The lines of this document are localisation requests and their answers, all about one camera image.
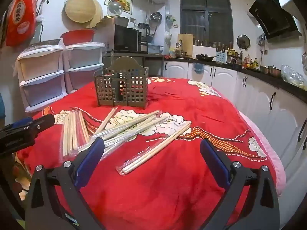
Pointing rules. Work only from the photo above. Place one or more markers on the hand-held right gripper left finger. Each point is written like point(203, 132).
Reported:
point(88, 163)

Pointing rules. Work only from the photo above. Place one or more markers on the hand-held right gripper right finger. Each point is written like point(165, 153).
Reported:
point(215, 165)

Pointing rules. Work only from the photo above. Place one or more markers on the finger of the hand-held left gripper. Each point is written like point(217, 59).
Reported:
point(43, 122)
point(20, 122)

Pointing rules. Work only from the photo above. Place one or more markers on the set of wooden chopsticks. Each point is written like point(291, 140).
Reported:
point(68, 134)

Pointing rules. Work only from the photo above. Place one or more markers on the grey perforated utensil holder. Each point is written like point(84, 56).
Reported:
point(134, 88)

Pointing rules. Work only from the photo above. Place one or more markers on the white plastic drawer units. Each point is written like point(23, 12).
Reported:
point(40, 76)

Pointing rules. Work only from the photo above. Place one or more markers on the red floral blanket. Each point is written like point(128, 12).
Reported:
point(168, 184)

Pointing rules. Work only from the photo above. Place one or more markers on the white plastic drawer unit right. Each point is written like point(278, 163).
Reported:
point(85, 62)

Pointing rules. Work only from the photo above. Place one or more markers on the white kitchen cabinets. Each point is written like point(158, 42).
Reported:
point(223, 76)

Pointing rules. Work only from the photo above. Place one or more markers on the red plastic basin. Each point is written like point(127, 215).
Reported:
point(78, 37)

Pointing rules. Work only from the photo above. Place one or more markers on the blue hanging bin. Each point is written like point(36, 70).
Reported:
point(199, 68)

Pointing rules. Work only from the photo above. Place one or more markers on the black kitchen countertop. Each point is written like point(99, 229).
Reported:
point(271, 79)

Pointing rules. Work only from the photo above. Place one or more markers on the red plastic bag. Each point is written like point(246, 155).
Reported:
point(20, 16)

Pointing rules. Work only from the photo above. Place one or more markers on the steel cooking pot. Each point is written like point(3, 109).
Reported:
point(264, 70)
point(274, 71)

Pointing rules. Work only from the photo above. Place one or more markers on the row of condiment bottles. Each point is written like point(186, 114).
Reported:
point(250, 63)

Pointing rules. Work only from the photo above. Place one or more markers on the black wok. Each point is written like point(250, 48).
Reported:
point(205, 57)

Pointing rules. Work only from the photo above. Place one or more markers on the blue knife block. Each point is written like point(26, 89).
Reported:
point(221, 57)

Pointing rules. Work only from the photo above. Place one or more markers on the clear plastic bag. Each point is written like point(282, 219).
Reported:
point(292, 76)

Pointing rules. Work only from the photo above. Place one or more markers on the black microwave oven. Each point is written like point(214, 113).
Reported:
point(126, 38)

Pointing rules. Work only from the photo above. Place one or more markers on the steel kitchen table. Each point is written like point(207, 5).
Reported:
point(144, 57)

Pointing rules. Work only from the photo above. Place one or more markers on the round bamboo tray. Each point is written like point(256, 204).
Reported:
point(98, 14)
point(79, 8)

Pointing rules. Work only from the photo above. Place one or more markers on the steel tray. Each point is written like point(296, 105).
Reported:
point(117, 21)

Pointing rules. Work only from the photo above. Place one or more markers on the steel pot lid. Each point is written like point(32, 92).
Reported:
point(243, 42)

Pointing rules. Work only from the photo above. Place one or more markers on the wooden cutting board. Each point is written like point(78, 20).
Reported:
point(186, 43)

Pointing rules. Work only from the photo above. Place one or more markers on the glass dome lid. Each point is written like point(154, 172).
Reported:
point(115, 8)

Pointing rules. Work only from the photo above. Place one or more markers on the black blender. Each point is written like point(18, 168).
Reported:
point(144, 30)

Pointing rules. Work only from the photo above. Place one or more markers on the dark window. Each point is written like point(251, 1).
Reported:
point(206, 16)

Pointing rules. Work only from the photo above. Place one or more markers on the steel colander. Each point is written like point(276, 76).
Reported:
point(156, 18)

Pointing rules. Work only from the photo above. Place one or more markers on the black range hood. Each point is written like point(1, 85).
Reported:
point(271, 16)

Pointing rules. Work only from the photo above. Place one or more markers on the fruit wall poster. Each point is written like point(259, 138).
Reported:
point(121, 0)

